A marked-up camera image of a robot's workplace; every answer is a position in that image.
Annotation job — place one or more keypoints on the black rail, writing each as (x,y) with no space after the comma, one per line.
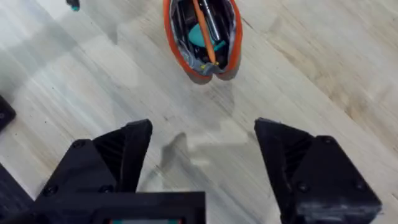
(4,113)

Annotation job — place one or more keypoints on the orange zip bag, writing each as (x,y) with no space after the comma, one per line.
(203,37)

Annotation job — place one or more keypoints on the black pen with teal tip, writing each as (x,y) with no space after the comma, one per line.
(73,4)

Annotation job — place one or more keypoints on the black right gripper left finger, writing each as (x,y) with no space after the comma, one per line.
(121,158)

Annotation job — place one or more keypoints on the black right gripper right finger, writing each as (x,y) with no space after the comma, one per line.
(314,174)

